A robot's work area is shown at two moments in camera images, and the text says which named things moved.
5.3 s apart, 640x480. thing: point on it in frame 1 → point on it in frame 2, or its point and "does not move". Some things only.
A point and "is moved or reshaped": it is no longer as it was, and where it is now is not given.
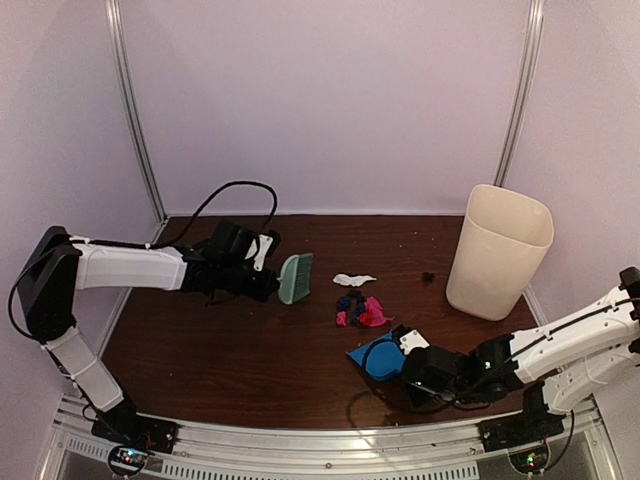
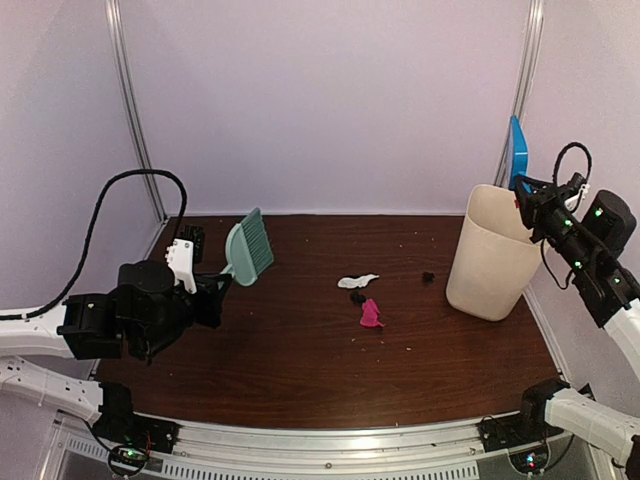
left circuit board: [127, 460] does not move
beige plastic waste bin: [505, 239] does not move
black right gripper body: [420, 399] → [568, 239]
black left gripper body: [232, 280] → [156, 336]
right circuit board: [531, 461] does not move
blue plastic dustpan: [383, 357] → [519, 153]
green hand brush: [295, 277] is moved or reshaped
